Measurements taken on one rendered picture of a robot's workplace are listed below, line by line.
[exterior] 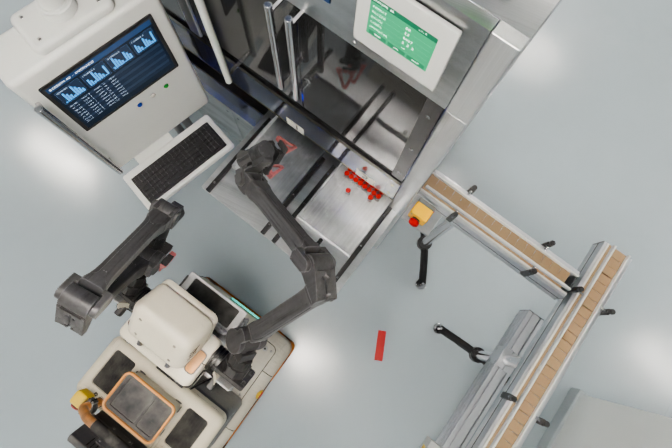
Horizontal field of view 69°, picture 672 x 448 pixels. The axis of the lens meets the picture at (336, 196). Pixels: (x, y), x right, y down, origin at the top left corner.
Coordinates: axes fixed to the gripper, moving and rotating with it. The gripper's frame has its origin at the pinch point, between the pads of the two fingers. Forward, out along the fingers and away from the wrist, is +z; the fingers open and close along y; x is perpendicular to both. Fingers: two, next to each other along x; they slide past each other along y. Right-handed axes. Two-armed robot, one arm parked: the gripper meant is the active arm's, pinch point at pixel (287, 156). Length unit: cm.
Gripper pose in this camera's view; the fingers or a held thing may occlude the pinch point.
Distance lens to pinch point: 166.7
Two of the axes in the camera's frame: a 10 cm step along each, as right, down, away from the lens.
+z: 6.6, -1.0, 7.5
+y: -5.1, 6.8, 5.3
